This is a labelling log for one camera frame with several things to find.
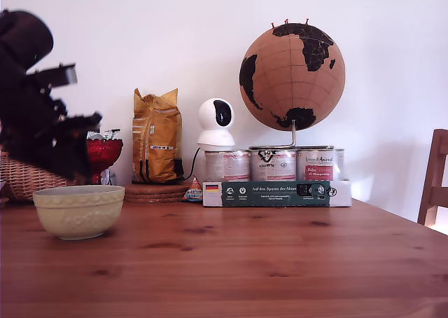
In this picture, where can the red glass footed bowl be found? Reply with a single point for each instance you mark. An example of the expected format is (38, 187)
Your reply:
(105, 153)

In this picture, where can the pale green ceramic bowl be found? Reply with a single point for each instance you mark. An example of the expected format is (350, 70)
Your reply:
(78, 216)

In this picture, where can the yellow coffee bag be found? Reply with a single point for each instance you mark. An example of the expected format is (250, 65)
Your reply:
(157, 139)

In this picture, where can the small silver wrapped item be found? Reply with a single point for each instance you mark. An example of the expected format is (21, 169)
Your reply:
(109, 178)

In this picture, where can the round cork trivet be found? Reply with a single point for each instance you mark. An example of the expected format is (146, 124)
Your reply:
(154, 199)
(157, 188)

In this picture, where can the small triangular snack packet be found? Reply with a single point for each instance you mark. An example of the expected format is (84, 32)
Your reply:
(192, 193)

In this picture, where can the pet food can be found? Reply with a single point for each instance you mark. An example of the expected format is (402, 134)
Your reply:
(273, 165)
(316, 165)
(227, 165)

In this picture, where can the green and white cardboard tray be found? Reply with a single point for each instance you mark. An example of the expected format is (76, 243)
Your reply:
(276, 193)

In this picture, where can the metal globe stand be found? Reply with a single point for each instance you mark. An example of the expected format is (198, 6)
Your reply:
(294, 137)

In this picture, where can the cork globe with black continents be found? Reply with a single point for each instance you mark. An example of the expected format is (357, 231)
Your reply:
(290, 83)

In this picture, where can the wooden chair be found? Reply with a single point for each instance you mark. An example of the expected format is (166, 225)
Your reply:
(437, 192)

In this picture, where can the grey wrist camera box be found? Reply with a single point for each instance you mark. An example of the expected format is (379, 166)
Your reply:
(63, 75)

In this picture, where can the white round security camera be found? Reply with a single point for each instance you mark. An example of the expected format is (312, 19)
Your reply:
(215, 134)

